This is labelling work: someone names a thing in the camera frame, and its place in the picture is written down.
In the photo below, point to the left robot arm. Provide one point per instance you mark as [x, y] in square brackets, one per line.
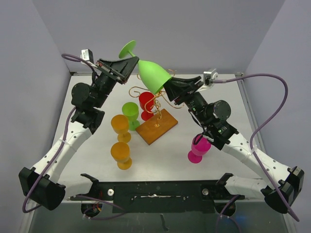
[40, 183]

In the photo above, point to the green wine glass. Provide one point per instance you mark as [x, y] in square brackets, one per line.
[131, 111]
[152, 74]

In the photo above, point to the orange wine glass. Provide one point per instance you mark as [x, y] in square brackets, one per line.
[120, 126]
[120, 152]

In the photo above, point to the orange wine glass far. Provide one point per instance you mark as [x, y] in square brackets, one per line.
[120, 126]

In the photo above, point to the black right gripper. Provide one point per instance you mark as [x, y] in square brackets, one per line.
[175, 89]

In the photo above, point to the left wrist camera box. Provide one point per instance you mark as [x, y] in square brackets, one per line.
[87, 55]

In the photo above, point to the gold wire glass rack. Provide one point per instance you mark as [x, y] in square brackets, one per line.
[157, 105]

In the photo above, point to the red wine glass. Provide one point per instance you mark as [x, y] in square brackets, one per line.
[146, 101]

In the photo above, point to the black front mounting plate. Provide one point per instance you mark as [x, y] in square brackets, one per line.
[159, 197]

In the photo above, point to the pink wine glass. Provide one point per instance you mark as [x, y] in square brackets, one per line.
[199, 147]

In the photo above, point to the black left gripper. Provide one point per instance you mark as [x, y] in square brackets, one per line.
[121, 69]

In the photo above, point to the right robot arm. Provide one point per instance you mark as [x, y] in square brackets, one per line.
[279, 185]

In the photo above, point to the orange wine glass near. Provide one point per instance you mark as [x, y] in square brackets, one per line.
[120, 152]

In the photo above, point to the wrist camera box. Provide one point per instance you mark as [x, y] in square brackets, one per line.
[209, 76]
[87, 55]

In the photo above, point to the wooden rack base board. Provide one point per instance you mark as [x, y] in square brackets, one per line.
[152, 129]

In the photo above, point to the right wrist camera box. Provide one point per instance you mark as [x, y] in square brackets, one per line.
[209, 76]

